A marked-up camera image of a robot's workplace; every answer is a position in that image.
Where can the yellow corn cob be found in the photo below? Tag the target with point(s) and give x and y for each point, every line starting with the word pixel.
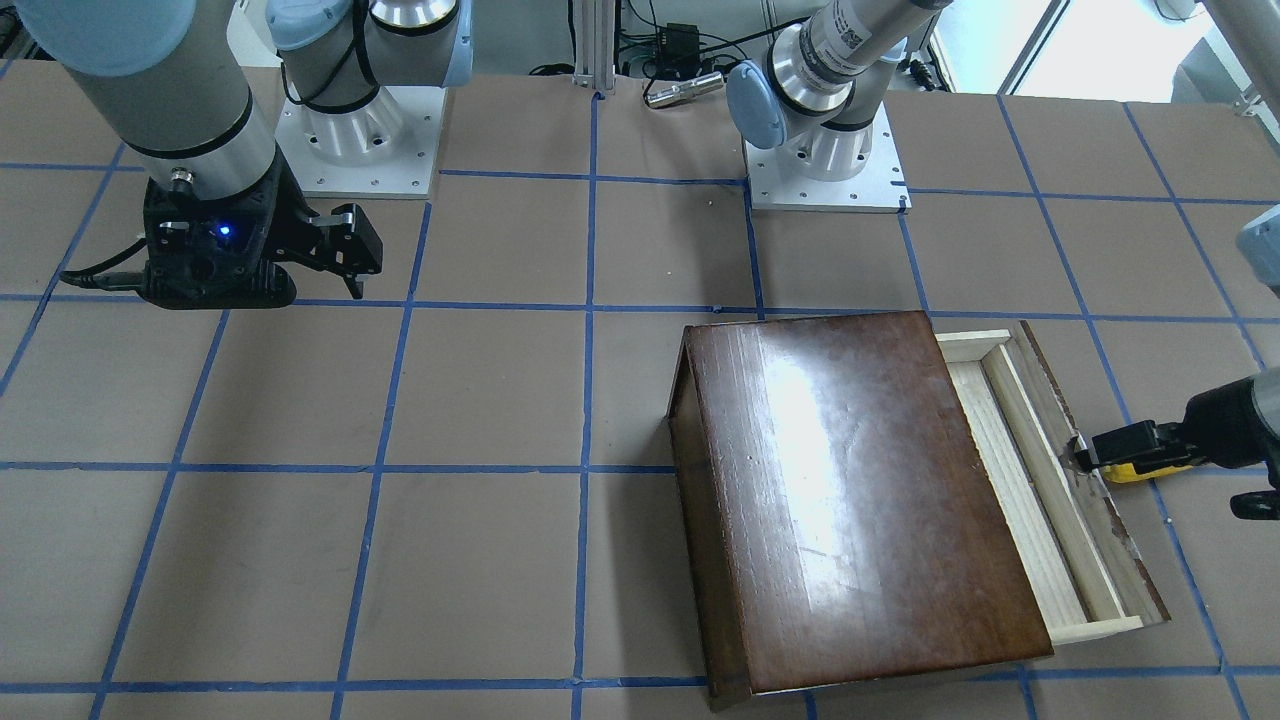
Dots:
pixel 1129 472

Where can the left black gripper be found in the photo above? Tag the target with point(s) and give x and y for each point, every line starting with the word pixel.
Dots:
pixel 1221 421

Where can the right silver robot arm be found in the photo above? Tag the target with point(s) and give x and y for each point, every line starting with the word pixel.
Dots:
pixel 163 75

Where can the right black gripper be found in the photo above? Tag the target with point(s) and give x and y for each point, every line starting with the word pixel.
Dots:
pixel 284 219

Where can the black power adapter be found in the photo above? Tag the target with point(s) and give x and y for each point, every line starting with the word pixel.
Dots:
pixel 678 48

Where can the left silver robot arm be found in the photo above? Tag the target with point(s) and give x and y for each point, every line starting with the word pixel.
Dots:
pixel 817 69

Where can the dark wooden drawer cabinet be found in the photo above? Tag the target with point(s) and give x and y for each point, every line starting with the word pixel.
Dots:
pixel 839 520

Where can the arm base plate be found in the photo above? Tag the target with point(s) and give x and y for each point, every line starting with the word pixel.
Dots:
pixel 831 170
pixel 386 150

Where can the light wood drawer white handle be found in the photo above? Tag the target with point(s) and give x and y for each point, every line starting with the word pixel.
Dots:
pixel 1082 563

